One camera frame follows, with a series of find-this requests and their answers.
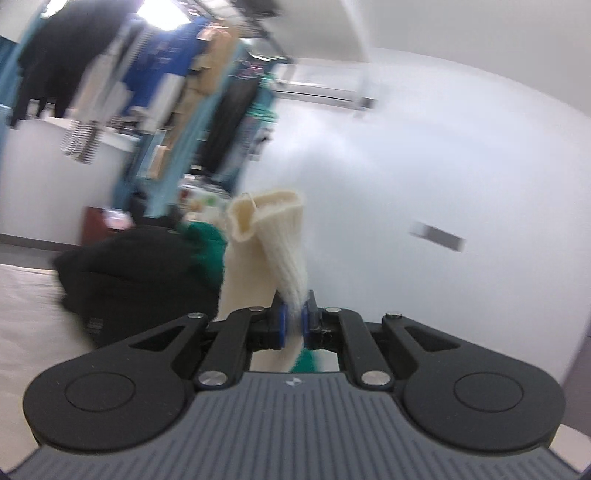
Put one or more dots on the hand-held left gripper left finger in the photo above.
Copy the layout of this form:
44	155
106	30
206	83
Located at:
279	325

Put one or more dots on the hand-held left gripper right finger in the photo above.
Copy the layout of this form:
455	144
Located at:
306	325

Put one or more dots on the cream knit sweater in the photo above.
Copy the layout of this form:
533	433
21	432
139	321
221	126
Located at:
249	267

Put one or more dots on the row of hanging clothes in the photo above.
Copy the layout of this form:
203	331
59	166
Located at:
152	83

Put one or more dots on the black garment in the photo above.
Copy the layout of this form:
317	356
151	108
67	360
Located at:
134	277

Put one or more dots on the brown cabinet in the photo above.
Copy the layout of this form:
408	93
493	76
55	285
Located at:
99	226

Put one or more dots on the grey bed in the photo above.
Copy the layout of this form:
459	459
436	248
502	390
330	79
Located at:
27	314

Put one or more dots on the long wall switch panel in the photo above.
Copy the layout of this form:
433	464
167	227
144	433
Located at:
436	236

